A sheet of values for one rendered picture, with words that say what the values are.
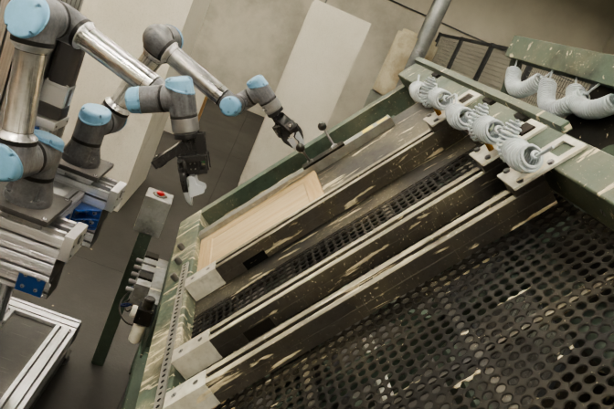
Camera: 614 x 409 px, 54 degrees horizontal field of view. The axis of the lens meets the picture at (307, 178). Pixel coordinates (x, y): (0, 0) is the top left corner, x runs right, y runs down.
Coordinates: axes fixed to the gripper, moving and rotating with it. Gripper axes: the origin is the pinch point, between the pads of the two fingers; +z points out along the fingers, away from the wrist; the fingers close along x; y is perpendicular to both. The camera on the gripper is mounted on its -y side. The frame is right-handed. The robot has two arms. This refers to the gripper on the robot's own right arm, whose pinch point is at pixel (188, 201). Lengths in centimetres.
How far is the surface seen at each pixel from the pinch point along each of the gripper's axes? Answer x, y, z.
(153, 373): -16, -13, 46
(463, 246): -33, 71, 6
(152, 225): 90, -37, 38
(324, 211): 28, 39, 16
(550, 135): -19, 96, -16
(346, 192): 28, 47, 10
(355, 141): 79, 55, 4
